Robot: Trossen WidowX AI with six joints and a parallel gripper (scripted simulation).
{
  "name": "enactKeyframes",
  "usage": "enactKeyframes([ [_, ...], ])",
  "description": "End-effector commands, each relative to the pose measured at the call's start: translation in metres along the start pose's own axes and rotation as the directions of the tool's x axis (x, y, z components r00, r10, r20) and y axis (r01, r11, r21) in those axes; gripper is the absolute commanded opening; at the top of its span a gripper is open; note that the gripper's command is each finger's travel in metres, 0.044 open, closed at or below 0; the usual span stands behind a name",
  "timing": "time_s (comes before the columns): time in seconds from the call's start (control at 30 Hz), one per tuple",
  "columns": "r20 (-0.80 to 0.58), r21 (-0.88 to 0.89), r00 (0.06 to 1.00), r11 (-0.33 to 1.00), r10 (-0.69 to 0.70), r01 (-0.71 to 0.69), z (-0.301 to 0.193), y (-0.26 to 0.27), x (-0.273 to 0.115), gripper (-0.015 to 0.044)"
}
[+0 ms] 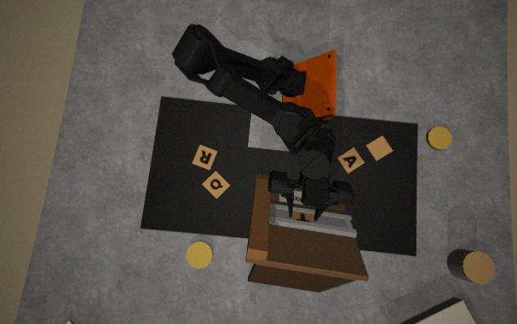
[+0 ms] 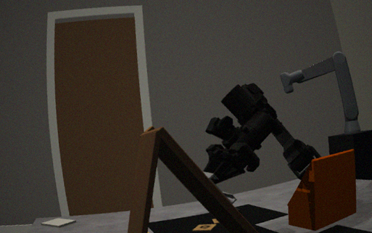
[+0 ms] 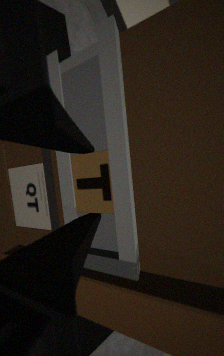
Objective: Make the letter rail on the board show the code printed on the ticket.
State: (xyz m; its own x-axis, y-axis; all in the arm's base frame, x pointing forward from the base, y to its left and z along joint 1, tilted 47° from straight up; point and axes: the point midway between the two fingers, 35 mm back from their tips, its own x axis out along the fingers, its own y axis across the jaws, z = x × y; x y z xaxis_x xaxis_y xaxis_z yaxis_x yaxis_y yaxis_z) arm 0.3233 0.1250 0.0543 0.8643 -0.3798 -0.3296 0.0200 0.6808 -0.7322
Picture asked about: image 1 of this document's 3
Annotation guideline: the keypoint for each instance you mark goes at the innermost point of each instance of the tan tile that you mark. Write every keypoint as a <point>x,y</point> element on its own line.
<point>216,184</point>
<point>379,148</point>
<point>350,160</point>
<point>306,217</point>
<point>204,157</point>

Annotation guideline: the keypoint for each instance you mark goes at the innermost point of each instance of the yellow round disc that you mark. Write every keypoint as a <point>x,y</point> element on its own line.
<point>199,255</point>
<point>439,138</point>

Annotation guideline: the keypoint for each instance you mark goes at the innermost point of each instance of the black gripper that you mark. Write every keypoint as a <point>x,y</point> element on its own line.
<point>280,184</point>

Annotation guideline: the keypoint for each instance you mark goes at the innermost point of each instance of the white paper ticket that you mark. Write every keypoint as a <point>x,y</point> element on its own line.
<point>297,198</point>

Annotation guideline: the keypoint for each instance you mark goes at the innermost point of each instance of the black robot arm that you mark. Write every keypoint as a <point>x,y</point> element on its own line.
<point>199,52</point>

